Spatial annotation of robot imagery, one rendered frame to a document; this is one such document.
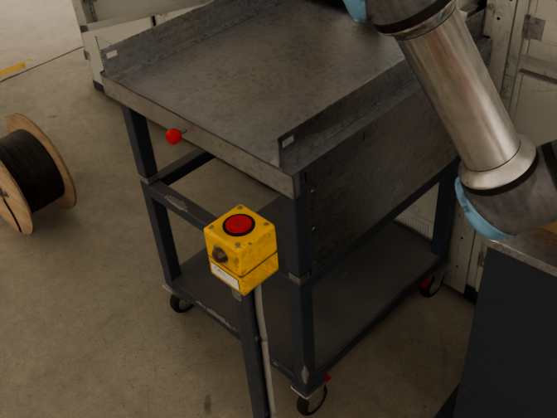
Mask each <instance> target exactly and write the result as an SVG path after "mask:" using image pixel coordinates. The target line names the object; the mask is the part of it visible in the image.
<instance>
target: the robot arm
mask: <svg viewBox="0 0 557 418"><path fill-rule="evenodd" d="M343 2H344V3H345V5H346V9H347V11H348V12H349V13H350V15H351V17H352V18H353V20H354V21H355V22H357V23H363V22H364V23H366V22H368V20H369V19H370V20H371V21H372V23H373V25H374V27H375V29H376V30H377V31H378V32H379V33H380V34H381V35H384V36H392V37H394V38H395V40H396V41H397V43H398V45H399V47H400V49H401V50H402V52H403V54H404V57H405V58H406V60H407V61H408V63H409V66H410V67H411V69H412V71H413V72H414V75H415V76H416V78H417V80H418V82H419V83H420V85H421V87H422V89H423V91H424V93H425V94H426V96H427V98H428V100H429V102H430V104H431V105H432V107H433V110H434V111H435V113H436V115H437V116H438V119H439V121H440V122H441V124H442V126H443V128H444V129H445V131H446V133H447V135H448V136H449V138H450V140H451V142H452V144H453V146H454V147H455V149H456V151H457V153H458V155H459V157H460V158H461V160H462V161H461V162H460V164H459V166H458V177H457V178H456V180H455V191H456V194H457V197H458V201H459V203H460V205H461V207H462V208H463V210H464V214H465V215H466V217H467V219H468V220H469V222H470V223H471V225H472V226H473V228H474V229H475V230H476V231H477V232H478V233H479V234H480V235H481V236H483V237H484V238H486V239H488V240H493V241H494V240H499V239H502V238H506V237H514V236H518V235H519V234H520V233H522V232H525V231H529V230H532V229H535V228H538V227H541V226H545V225H548V224H551V223H554V222H557V139H555V140H553V141H550V142H548V143H544V144H541V145H540V146H537V147H536V146H535V144H534V142H533V141H532V140H531V139H530V138H529V137H527V136H525V135H523V134H518V133H517V132H516V130H515V128H514V126H513V123H512V122H511V119H510V117H509V115H508V113H507V112H506V108H505V106H504V104H503V103H502V101H501V98H500V95H499V94H498V92H497V90H496V87H495V86H494V83H493V81H492V78H491V77H490V75H489V73H488V71H487V68H486V66H485V64H484V62H483V60H482V58H481V55H480V53H479V51H478V49H477V47H476V45H475V43H474V40H473V39H472V36H471V34H470V32H469V30H468V28H467V25H466V23H465V21H464V20H463V17H462V14H461V13H460V11H459V9H458V6H457V4H456V0H343Z"/></svg>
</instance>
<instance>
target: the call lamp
mask: <svg viewBox="0 0 557 418"><path fill-rule="evenodd" d="M211 255H212V258H213V259H214V261H215V262H217V263H223V264H227V263H229V256H228V255H227V253H226V251H225V250H224V248H223V247H221V246H220V245H217V244H215V245H214V246H213V251H212V254H211Z"/></svg>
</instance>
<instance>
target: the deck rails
mask: <svg viewBox="0 0 557 418"><path fill-rule="evenodd" d="M287 1H288V0H214V1H211V2H209V3H206V4H204V5H202V6H199V7H197V8H195V9H192V10H191V11H189V12H185V13H183V14H181V15H179V16H177V17H174V18H172V19H170V20H167V21H165V22H162V23H160V24H158V25H156V26H154V27H151V28H148V29H147V30H145V31H142V32H140V33H138V34H135V35H133V36H130V37H128V38H126V39H123V40H122V41H119V42H116V43H114V44H113V45H110V46H107V47H105V48H103V49H101V50H100V52H101V56H102V59H103V63H104V68H105V71H106V77H108V78H110V79H111V80H113V81H115V82H117V81H119V80H122V79H123V78H125V77H127V76H129V75H132V74H134V73H136V72H138V71H140V70H142V69H144V68H147V67H149V66H151V65H153V64H155V63H157V62H159V61H162V60H164V59H166V58H168V57H169V56H172V55H174V54H177V53H178V52H180V51H183V50H185V49H187V48H188V47H191V46H194V45H195V44H197V43H199V42H201V41H204V40H206V39H208V38H210V37H212V36H214V35H216V34H218V33H220V32H223V31H225V30H227V29H229V28H231V27H233V26H236V25H238V24H240V23H242V22H244V21H246V20H248V19H250V18H252V17H255V16H257V15H259V14H260V13H262V12H265V11H268V10H269V9H271V8H273V7H276V6H278V5H279V4H282V3H284V2H287ZM483 13H484V8H483V9H482V10H480V11H479V12H476V13H475V14H473V15H472V16H470V17H469V18H467V19H466V20H464V21H465V23H466V25H467V28H468V30H469V32H470V34H471V36H472V39H473V40H474V42H475V41H477V40H479V39H480V38H482V36H480V35H481V29H482V19H483ZM114 50H116V51H117V54H118V55H115V56H112V57H110V58H108V59H107V56H106V54H107V53H109V52H111V51H114ZM415 81H417V78H416V76H415V75H414V72H413V71H412V69H411V67H410V66H409V63H408V61H407V60H406V58H403V59H402V60H400V61H398V62H396V63H395V64H393V65H392V66H390V67H389V68H387V69H385V70H383V71H382V72H381V73H379V74H378V75H376V76H374V77H372V78H371V79H369V80H368V81H366V82H365V83H363V84H362V85H359V86H358V87H356V88H355V89H354V90H352V91H350V92H349V93H347V94H345V95H343V96H342V97H341V98H339V99H338V100H336V101H334V102H332V103H331V104H329V105H328V106H326V107H325V108H323V109H321V110H319V111H318V112H316V113H315V114H313V115H312V116H310V117H309V118H307V119H305V120H304V121H303V122H301V123H299V124H297V125H296V126H294V127H292V128H291V129H290V130H288V131H286V132H285V133H283V134H281V135H279V136H278V137H277V149H278V154H276V155H275V156H273V157H272V158H271V159H269V160H267V163H268V164H270V165H272V166H274V167H276V168H278V169H279V170H281V171H283V170H284V169H285V168H287V167H289V166H290V165H292V164H293V163H295V162H297V161H298V160H299V159H300V158H302V157H304V156H305V155H307V154H308V153H310V152H312V151H313V150H314V149H315V148H317V147H319V146H320V145H322V144H323V143H325V142H326V141H327V140H329V139H331V138H332V137H334V136H335V135H337V134H339V133H340V132H341V131H342V130H343V129H345V128H347V127H348V126H350V125H351V124H353V123H355V122H356V121H357V120H358V119H360V118H362V117H363V116H365V115H366V114H368V113H370V112H371V111H372V110H373V109H375V108H377V107H378V106H380V105H382V104H383V103H385V102H386V101H387V100H389V99H390V98H392V97H393V96H395V95H397V94H398V93H399V92H400V91H402V90H404V89H405V88H407V87H408V86H410V85H412V84H413V83H414V82H415ZM291 136H293V141H291V142H290V143H288V144H286V145H285V146H283V141H284V140H285V139H287V138H289V137H291Z"/></svg>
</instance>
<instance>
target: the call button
mask: <svg viewBox="0 0 557 418"><path fill-rule="evenodd" d="M251 226H252V221H251V220H250V219H249V218H248V217H247V216H241V215H238V216H233V217H231V218H230V219H229V220H228V221H227V222H226V224H225V227H226V229H227V230H228V231H230V232H232V233H243V232H245V231H247V230H248V229H249V228H250V227H251Z"/></svg>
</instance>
